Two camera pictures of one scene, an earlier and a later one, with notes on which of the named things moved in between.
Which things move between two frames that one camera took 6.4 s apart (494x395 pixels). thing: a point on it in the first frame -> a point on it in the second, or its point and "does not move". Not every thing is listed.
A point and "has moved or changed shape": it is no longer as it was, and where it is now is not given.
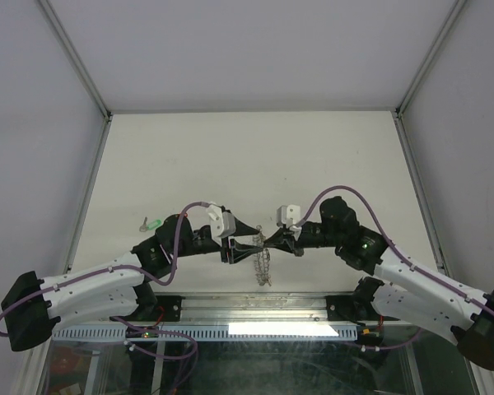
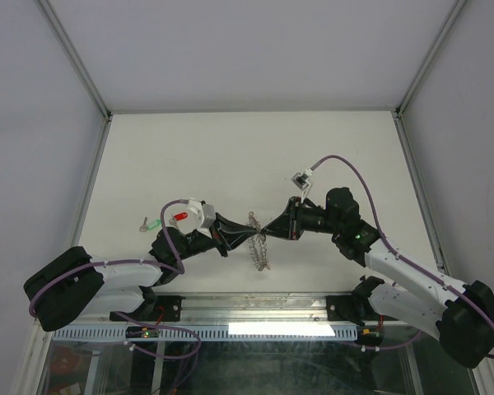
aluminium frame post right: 438,44 does not move
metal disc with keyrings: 262,257 has moved or changed shape
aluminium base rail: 254,307 does not move
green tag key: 151,225 does not move
